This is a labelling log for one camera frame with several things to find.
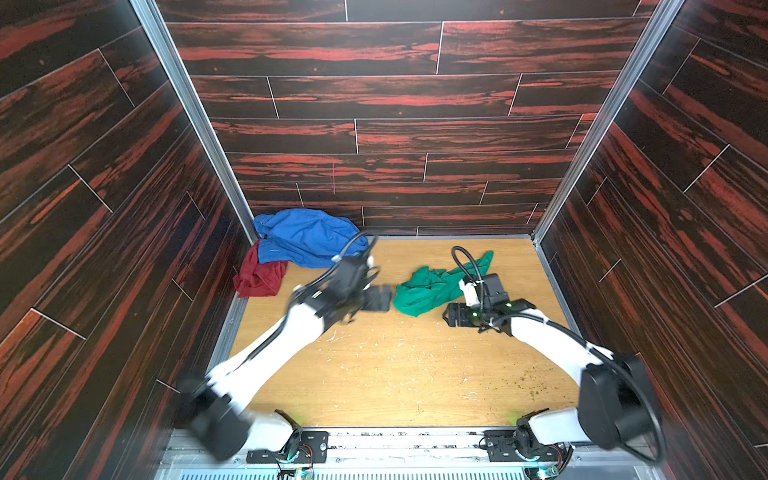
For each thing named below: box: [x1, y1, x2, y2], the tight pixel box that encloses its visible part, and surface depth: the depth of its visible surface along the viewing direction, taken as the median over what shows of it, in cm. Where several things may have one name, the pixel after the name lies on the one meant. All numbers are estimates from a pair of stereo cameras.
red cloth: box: [233, 239, 289, 299], surface depth 107 cm
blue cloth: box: [253, 208, 369, 268], surface depth 109 cm
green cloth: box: [393, 250, 494, 318], surface depth 96 cm
